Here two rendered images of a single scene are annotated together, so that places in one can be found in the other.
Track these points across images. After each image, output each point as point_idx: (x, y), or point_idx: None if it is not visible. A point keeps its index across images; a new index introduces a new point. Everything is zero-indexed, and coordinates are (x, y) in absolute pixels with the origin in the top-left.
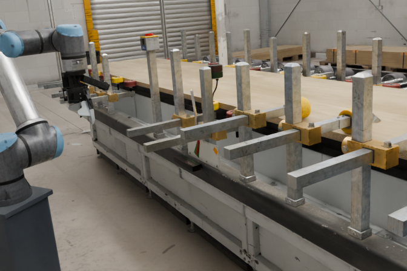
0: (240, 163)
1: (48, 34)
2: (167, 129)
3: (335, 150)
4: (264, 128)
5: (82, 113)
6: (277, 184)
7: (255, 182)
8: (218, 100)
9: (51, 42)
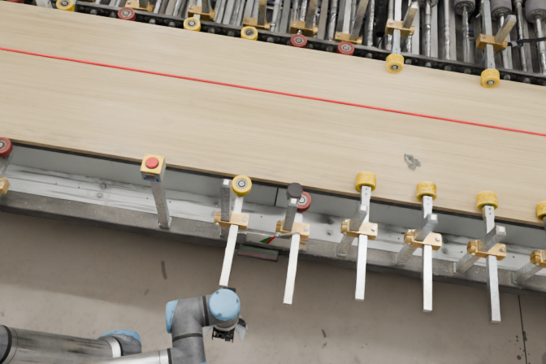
0: (340, 249)
1: (199, 323)
2: (107, 178)
3: (405, 205)
4: (317, 191)
5: (242, 336)
6: (332, 219)
7: (349, 250)
8: (237, 169)
9: (205, 326)
